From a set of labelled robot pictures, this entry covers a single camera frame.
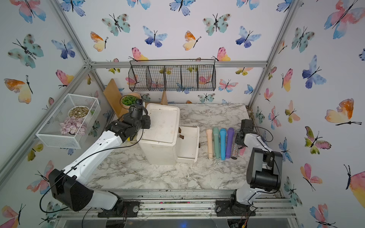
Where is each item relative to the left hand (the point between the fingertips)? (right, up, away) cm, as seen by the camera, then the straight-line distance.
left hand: (147, 117), depth 80 cm
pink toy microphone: (+55, -20, +7) cm, 59 cm away
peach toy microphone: (+37, -13, +18) cm, 44 cm away
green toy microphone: (+42, -13, +20) cm, 49 cm away
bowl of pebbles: (-31, +2, -9) cm, 32 cm away
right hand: (+60, -14, +12) cm, 63 cm away
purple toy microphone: (+52, -14, +19) cm, 57 cm away
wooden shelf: (-29, +15, +18) cm, 37 cm away
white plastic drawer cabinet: (+8, -14, -10) cm, 19 cm away
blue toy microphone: (+47, -12, +21) cm, 53 cm away
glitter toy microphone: (+52, -21, +11) cm, 58 cm away
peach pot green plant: (-20, +12, +18) cm, 29 cm away
